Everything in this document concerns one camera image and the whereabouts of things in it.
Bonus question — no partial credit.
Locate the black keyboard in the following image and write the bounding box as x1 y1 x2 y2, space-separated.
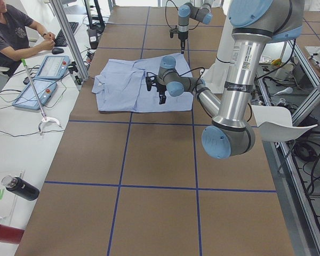
52 21 79 47

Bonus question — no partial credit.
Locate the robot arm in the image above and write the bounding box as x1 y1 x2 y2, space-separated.
146 1 305 159
170 0 214 54

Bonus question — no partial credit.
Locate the aluminium frame post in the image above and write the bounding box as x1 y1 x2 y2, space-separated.
50 0 89 81

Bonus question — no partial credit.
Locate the upper teach pendant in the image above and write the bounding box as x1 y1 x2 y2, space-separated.
35 55 70 80

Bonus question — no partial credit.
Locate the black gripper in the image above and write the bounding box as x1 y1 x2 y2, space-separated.
170 25 188 54
146 72 166 105

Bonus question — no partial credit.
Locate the green handled reacher grabber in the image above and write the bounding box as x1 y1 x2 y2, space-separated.
21 59 62 135

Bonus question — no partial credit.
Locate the red water bottle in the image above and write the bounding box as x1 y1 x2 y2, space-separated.
0 224 25 244

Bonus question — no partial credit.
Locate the brown paper table cover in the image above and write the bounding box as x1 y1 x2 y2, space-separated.
14 6 295 256

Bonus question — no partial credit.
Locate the black water bottle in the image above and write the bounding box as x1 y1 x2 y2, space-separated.
2 175 39 201

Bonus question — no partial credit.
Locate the light blue striped shirt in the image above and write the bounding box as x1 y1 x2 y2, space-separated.
92 56 194 113

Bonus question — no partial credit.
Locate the teach pendant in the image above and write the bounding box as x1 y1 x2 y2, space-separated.
12 78 57 110
35 55 70 80

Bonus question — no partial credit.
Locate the black computer mouse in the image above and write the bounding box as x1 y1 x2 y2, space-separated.
51 47 64 55

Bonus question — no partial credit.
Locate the white plastic chair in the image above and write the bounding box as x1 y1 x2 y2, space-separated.
252 105 317 142

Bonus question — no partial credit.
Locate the lower teach pendant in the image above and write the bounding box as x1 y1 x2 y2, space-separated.
12 78 57 110

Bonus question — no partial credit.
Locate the seated person dark shirt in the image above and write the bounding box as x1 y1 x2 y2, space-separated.
0 1 55 76

